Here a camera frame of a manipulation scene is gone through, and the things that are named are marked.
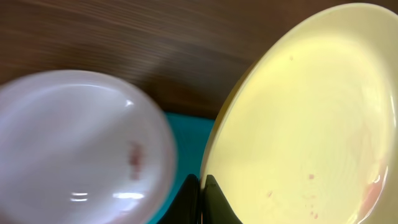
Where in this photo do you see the yellow plate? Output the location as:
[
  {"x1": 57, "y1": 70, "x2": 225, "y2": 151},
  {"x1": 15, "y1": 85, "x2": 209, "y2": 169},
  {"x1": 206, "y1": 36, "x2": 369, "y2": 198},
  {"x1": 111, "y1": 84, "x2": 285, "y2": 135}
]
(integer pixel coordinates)
[{"x1": 201, "y1": 3, "x2": 397, "y2": 224}]

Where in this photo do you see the teal plastic tray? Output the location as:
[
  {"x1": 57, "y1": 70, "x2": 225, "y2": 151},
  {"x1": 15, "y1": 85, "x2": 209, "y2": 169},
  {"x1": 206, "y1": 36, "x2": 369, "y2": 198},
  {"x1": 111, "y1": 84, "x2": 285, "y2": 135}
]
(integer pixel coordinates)
[{"x1": 149, "y1": 112, "x2": 215, "y2": 224}]

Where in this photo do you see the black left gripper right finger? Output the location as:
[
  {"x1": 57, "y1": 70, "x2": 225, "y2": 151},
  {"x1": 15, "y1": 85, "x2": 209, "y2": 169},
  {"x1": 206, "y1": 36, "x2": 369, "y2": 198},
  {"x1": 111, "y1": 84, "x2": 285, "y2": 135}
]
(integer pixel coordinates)
[{"x1": 201, "y1": 175, "x2": 242, "y2": 224}]

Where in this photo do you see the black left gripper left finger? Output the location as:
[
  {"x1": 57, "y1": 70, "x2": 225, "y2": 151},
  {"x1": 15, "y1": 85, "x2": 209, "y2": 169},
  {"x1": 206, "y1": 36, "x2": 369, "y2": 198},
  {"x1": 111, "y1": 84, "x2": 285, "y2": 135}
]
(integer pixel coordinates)
[{"x1": 157, "y1": 174, "x2": 200, "y2": 224}]

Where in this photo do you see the pink plate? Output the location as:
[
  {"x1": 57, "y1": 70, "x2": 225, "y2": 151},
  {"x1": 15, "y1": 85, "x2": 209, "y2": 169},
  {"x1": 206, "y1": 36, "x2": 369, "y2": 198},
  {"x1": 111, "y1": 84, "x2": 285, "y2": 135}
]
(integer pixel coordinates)
[{"x1": 1, "y1": 70, "x2": 177, "y2": 223}]

